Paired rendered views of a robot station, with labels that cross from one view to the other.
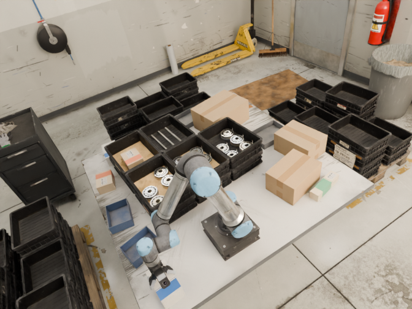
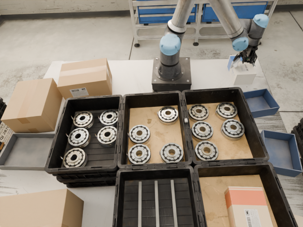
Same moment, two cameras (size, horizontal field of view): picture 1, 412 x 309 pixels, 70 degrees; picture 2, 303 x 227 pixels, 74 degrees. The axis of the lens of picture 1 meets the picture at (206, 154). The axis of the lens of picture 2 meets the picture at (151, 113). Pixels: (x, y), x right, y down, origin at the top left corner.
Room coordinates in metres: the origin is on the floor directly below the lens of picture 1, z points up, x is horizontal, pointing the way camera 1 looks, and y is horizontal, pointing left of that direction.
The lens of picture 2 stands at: (1.94, 0.35, 1.68)
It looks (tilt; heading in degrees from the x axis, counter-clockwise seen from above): 53 degrees down; 212
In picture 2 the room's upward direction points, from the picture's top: 6 degrees counter-clockwise
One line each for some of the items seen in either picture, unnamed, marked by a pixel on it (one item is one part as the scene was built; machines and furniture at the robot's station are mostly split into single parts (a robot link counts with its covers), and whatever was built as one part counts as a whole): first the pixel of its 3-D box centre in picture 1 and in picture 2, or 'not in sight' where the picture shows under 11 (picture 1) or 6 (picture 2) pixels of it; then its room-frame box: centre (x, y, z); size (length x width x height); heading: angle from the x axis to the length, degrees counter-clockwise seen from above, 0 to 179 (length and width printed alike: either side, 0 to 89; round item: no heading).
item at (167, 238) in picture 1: (166, 238); (239, 27); (0.81, 0.26, 1.06); 0.11 x 0.11 x 0.08; 15
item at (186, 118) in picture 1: (186, 119); not in sight; (2.27, 0.11, 0.73); 0.27 x 0.20 x 0.05; 120
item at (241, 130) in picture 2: (149, 192); (233, 128); (1.33, 0.41, 0.86); 0.10 x 0.10 x 0.01
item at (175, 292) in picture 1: (165, 283); (240, 69); (0.75, 0.35, 0.75); 0.20 x 0.12 x 0.09; 27
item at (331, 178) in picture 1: (324, 186); not in sight; (1.20, -0.72, 0.73); 0.24 x 0.06 x 0.06; 125
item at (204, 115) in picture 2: not in sight; (198, 111); (1.30, 0.23, 0.86); 0.10 x 0.10 x 0.01
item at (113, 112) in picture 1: (122, 122); not in sight; (3.00, 0.90, 0.37); 0.40 x 0.30 x 0.45; 113
